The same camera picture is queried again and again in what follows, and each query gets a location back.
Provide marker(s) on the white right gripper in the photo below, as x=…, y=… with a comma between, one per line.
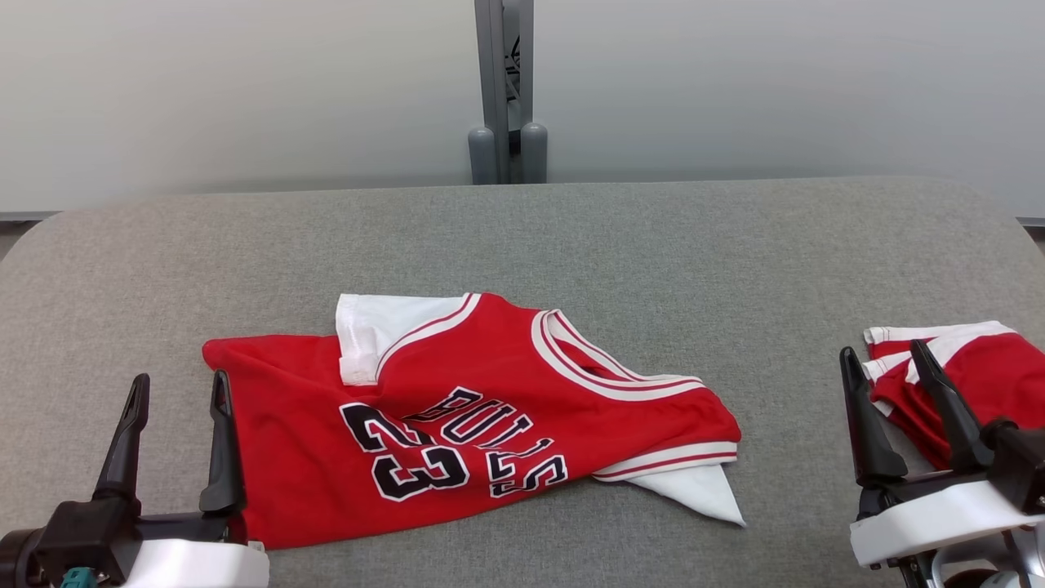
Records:
x=931, y=518

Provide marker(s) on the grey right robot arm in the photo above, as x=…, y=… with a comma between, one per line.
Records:
x=1020, y=563

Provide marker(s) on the grey metal partition post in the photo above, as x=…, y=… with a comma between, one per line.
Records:
x=495, y=65

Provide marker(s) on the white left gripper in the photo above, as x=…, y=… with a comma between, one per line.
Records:
x=196, y=567

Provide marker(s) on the red Bulls 23 jersey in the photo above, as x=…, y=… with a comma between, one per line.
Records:
x=310, y=441

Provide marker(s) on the grey cylindrical post foot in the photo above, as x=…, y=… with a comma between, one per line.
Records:
x=534, y=153
x=482, y=155

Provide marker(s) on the red shorts white trim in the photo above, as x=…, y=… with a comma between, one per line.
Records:
x=1012, y=384

